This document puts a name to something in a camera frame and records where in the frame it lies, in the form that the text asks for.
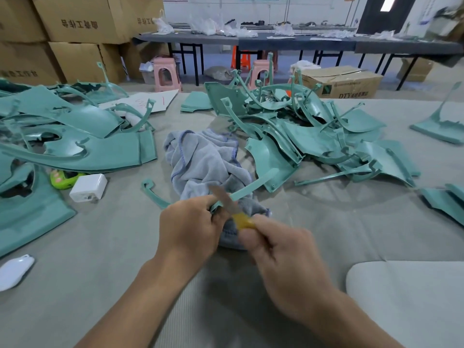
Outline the dark door with window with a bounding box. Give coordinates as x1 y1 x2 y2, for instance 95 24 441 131
357 0 419 35

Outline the single green plastic part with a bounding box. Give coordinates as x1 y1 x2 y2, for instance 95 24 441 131
141 166 280 212

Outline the heap of clear plastic bags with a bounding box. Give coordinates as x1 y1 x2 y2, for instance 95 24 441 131
152 16 258 39

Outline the white foam sheet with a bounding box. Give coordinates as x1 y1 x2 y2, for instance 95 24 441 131
346 260 464 348

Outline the person's left forearm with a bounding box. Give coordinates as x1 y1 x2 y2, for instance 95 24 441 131
76 264 193 348

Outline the pile of green plastic parts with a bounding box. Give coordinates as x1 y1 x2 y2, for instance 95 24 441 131
0 60 464 258

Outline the brown cardboard box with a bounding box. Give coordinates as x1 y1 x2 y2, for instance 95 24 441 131
299 66 384 99

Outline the orange object under table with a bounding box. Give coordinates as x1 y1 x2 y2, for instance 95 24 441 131
231 47 251 72

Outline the white power adapter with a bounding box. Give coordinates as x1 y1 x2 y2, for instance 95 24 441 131
70 173 109 203

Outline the grey-blue wiping cloth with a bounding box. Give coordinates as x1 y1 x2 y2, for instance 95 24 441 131
163 128 271 251

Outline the long grey work table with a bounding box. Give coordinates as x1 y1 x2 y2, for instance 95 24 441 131
134 29 464 91

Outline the stack of brown cardboard boxes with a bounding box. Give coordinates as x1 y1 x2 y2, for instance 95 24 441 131
0 0 166 87

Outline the pink plastic stool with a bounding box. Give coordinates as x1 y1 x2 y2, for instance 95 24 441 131
248 59 274 90
151 56 182 93

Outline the green and yellow gadget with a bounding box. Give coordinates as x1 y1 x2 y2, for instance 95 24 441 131
49 169 87 190

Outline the yellow-handled deburring knife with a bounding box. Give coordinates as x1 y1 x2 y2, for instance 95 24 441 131
209 185 257 231

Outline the white paper sheet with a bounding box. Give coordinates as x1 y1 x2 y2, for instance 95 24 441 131
98 89 180 113

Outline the person's right hand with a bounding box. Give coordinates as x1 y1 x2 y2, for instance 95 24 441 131
238 214 342 325

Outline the white oval plastic piece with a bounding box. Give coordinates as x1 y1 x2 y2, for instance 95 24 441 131
0 253 36 292

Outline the person's left hand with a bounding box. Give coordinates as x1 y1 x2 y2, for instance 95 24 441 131
154 194 229 281

